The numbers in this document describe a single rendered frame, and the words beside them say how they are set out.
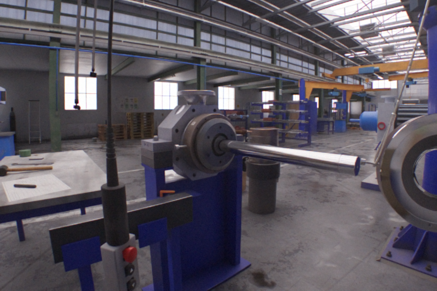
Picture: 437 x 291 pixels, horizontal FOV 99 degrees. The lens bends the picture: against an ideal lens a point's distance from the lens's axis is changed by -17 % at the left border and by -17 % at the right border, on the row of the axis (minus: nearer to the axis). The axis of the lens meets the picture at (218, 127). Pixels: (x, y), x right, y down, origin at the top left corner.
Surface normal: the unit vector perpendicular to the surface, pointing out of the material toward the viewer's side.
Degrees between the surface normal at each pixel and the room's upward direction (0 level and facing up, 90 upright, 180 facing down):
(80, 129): 90
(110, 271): 90
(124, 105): 90
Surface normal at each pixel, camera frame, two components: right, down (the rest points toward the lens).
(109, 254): -0.29, 0.07
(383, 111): -0.78, 0.04
